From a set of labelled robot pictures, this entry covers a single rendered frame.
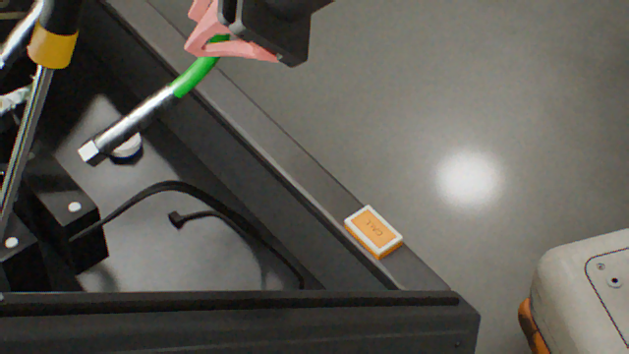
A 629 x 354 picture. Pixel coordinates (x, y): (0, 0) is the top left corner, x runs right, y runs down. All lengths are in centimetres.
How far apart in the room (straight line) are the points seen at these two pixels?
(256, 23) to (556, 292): 120
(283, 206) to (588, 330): 81
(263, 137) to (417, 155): 126
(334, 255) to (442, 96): 141
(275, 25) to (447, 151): 162
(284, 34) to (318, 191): 33
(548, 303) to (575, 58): 83
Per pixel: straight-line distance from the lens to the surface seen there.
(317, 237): 119
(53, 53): 58
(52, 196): 115
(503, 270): 230
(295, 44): 87
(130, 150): 136
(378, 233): 112
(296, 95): 256
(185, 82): 96
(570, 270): 197
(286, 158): 120
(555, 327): 199
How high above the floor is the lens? 186
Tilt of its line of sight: 51 degrees down
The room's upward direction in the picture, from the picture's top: 1 degrees counter-clockwise
